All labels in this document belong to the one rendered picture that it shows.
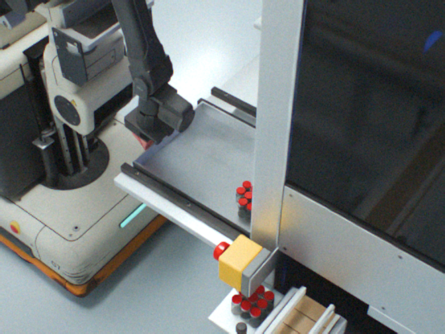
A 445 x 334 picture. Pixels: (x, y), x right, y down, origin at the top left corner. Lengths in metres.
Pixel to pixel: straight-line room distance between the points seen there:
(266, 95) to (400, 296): 0.41
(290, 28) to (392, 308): 0.54
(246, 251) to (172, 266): 1.24
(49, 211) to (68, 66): 0.68
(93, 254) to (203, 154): 0.76
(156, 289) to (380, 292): 1.36
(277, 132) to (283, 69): 0.13
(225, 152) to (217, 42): 1.80
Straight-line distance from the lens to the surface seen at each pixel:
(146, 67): 1.39
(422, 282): 1.14
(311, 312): 1.34
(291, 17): 0.94
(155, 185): 1.56
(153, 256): 2.54
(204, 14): 3.59
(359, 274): 1.21
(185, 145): 1.67
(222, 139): 1.68
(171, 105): 1.43
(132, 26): 1.35
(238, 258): 1.28
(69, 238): 2.28
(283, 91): 1.02
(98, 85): 1.98
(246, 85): 1.83
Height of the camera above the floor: 2.08
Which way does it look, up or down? 48 degrees down
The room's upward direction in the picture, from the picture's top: straight up
